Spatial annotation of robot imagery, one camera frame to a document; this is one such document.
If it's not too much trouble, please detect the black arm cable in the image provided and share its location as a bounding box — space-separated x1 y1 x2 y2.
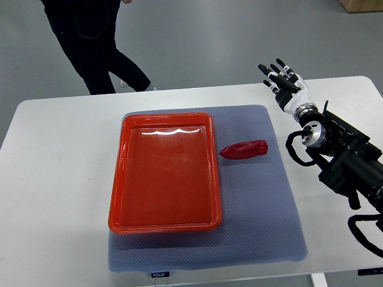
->
285 129 318 167

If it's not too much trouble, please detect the red pepper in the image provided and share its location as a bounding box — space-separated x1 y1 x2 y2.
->
219 140 269 160

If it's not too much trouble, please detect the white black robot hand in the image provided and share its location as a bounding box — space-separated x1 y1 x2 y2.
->
258 58 315 120

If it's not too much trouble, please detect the red plastic tray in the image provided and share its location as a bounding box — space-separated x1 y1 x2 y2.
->
108 112 222 235

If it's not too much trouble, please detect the person in dark clothes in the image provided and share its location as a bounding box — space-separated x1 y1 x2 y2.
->
42 1 155 95

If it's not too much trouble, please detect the black table label tag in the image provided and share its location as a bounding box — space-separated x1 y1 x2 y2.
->
151 271 170 278

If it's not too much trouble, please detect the white table leg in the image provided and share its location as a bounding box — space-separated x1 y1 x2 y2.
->
310 273 328 287

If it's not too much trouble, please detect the black table control panel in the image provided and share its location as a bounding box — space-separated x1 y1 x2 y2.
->
357 268 383 276

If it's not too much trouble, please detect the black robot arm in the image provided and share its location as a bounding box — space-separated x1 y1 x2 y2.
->
285 103 382 213

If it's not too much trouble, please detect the blue-grey textured mat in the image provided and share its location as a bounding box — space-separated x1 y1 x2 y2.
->
108 105 307 273

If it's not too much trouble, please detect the cardboard box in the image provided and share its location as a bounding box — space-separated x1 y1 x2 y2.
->
339 0 382 13

